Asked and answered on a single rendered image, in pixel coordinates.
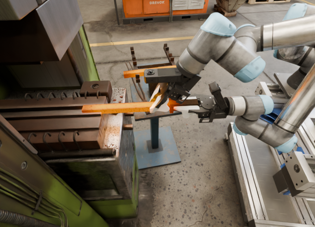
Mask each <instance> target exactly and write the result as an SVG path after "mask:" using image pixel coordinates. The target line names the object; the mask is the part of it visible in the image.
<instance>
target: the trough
mask: <svg viewBox="0 0 315 227"><path fill-rule="evenodd" d="M82 108H83V106H59V107H34V108H8V109H0V114H1V115H2V116H5V115H30V114H67V113H82Z"/></svg>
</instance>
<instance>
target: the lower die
mask: <svg viewBox="0 0 315 227"><path fill-rule="evenodd" d="M94 104H108V103H107V99H106V96H99V97H98V99H97V97H87V99H85V97H75V99H73V97H70V98H63V100H61V98H51V100H49V98H39V101H37V99H36V98H30V99H27V101H25V100H24V99H3V100H0V109H8V108H34V107H59V106H83V105H94ZM3 117H4V118H5V119H6V120H7V121H8V122H9V123H10V125H12V126H13V127H14V128H15V129H16V130H17V131H18V132H19V133H20V134H21V135H22V136H23V137H24V138H25V139H26V140H27V141H28V136H29V134H30V133H35V134H36V135H37V136H36V137H35V136H34V135H31V137H30V142H31V143H32V144H33V145H34V146H35V147H36V148H37V149H38V150H40V151H50V149H49V148H48V147H47V146H46V145H45V144H44V142H43V135H44V133H45V132H49V133H50V134H51V135H52V136H49V135H48V134H47V135H46V136H45V141H46V142H47V143H48V144H49V146H50V147H51V148H52V149H54V150H56V151H59V150H64V148H63V147H62V146H61V144H60V143H59V141H58V135H59V133H60V132H61V131H63V132H64V133H65V135H63V134H61V136H60V140H61V142H62V143H63V144H64V146H65V147H66V148H67V149H68V150H78V148H77V146H76V144H75V143H74V141H73V134H74V132H75V131H78V132H79V134H80V135H77V133H76V135H75V140H76V141H77V143H78V145H79V146H80V148H82V149H101V148H102V147H103V142H104V137H105V130H106V125H107V119H108V113H103V114H102V113H101V112H92V113H55V114H30V115H5V116H3Z"/></svg>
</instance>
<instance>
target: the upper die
mask: <svg viewBox="0 0 315 227"><path fill-rule="evenodd" d="M82 24H83V18H82V15H81V11H80V9H79V5H78V2H77V0H45V1H44V2H43V3H41V4H38V7H36V8H35V9H34V10H32V11H31V12H30V13H28V14H27V15H26V16H25V17H24V18H22V19H21V20H7V21H0V63H1V62H36V61H60V60H61V58H62V57H63V55H64V54H65V52H66V50H67V49H68V47H69V46H70V44H71V42H72V41H73V39H74V38H75V36H76V34H77V33H78V31H79V29H80V28H81V26H82Z"/></svg>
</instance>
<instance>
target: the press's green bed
mask: <svg viewBox="0 0 315 227"><path fill-rule="evenodd" d="M133 151H134V167H133V179H132V183H133V187H132V199H126V200H109V201H92V202H86V203H87V204H88V205H89V206H90V207H91V208H92V209H93V210H95V211H96V212H97V213H98V214H99V215H100V216H101V217H102V218H103V219H104V220H115V219H138V209H139V168H138V164H137V159H136V154H135V146H134V149H133Z"/></svg>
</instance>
